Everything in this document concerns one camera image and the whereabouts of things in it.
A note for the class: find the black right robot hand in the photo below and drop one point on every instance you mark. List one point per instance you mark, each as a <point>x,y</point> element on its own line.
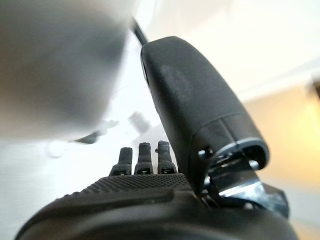
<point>197,100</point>

